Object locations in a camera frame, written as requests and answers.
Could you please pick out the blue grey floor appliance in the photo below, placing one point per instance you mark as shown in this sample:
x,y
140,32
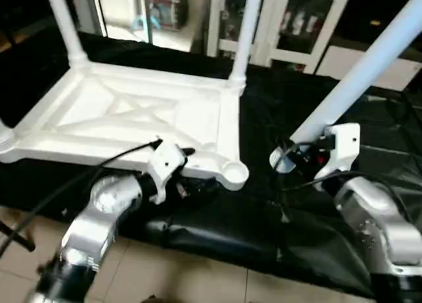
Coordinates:
x,y
165,10

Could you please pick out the white plastic table leg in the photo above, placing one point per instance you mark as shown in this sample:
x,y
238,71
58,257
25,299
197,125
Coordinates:
x,y
62,23
5,137
245,33
356,79

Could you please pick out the white plastic table top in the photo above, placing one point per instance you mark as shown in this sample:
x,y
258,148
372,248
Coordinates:
x,y
99,112

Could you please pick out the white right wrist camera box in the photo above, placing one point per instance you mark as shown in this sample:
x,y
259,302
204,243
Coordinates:
x,y
343,145

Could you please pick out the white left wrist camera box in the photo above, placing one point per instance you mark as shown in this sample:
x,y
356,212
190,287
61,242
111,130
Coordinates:
x,y
165,161

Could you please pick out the black metal bench leg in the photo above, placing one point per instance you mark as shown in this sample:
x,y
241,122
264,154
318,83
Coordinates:
x,y
16,237

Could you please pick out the black work mat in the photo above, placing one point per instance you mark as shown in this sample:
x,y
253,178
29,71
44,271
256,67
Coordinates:
x,y
277,105

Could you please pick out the white glass-door cabinet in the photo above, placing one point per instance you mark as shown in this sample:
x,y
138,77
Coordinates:
x,y
297,26

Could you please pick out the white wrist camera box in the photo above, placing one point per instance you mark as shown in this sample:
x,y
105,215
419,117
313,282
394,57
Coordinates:
x,y
343,145
165,161

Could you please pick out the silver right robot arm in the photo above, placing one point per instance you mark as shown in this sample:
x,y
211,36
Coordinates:
x,y
369,211

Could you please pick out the white drawer unit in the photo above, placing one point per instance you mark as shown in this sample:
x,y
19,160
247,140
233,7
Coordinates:
x,y
333,62

